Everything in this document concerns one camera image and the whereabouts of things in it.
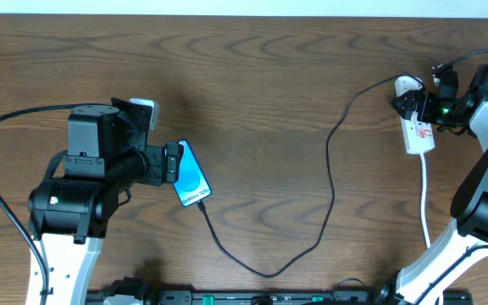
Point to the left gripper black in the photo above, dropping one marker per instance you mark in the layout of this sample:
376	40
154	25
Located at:
156	165

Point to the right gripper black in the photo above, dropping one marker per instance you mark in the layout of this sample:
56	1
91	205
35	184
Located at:
423	109

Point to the blue Galaxy smartphone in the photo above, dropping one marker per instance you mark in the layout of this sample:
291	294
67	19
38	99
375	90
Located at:
192	185

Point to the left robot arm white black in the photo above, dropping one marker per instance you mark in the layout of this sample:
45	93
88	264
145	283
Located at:
69	211

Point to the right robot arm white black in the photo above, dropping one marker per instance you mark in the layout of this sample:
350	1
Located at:
464	242

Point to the white power strip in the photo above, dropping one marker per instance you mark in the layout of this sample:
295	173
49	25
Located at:
418	136

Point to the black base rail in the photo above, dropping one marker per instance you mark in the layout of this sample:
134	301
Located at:
136	291

